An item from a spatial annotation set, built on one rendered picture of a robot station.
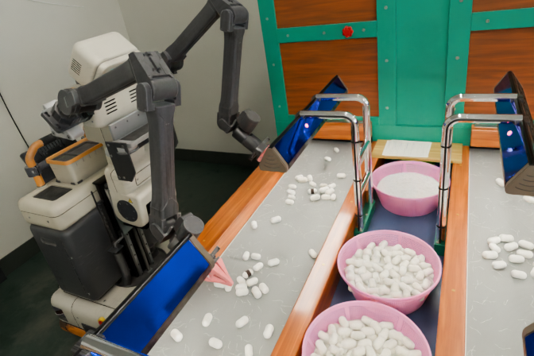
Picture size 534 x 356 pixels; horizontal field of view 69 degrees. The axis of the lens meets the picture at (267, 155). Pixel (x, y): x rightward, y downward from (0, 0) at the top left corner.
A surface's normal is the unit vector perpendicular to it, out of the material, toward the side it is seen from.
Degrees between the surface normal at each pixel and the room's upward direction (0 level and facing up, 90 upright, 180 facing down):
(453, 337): 0
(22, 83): 90
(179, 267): 58
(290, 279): 0
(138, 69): 78
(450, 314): 0
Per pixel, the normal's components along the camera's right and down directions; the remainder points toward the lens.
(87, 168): 0.90, 0.11
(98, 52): 0.49, -0.61
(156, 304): 0.68, -0.41
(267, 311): -0.15, -0.88
